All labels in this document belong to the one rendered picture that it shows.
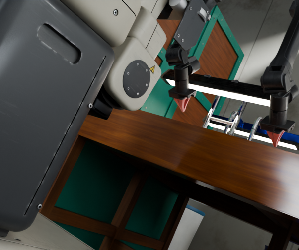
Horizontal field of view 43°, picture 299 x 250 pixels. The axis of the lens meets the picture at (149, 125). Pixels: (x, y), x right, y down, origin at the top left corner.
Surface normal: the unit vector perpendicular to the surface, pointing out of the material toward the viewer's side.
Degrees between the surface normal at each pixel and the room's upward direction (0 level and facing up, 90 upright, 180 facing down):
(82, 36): 90
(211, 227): 90
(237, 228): 90
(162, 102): 90
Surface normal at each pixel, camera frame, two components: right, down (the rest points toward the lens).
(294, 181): -0.49, -0.39
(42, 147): 0.73, 0.21
